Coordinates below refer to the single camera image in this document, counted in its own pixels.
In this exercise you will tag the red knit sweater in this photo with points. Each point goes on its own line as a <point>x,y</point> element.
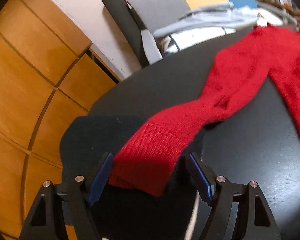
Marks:
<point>148,158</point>

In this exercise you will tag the grey yellow blue chair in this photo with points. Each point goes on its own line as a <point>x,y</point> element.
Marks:
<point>154,14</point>

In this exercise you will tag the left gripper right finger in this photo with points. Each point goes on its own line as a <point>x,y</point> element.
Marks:
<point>254,218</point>

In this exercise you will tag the wooden wardrobe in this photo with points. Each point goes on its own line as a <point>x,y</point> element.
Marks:
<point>48,77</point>

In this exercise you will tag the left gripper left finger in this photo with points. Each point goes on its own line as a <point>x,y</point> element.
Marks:
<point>55,206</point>

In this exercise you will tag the light blue grey garment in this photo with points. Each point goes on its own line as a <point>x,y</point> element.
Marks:
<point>224,15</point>

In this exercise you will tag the black leather bench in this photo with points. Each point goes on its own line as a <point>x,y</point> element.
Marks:
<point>130,213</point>

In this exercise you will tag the black rolled mat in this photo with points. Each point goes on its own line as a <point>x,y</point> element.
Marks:
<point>122,14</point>

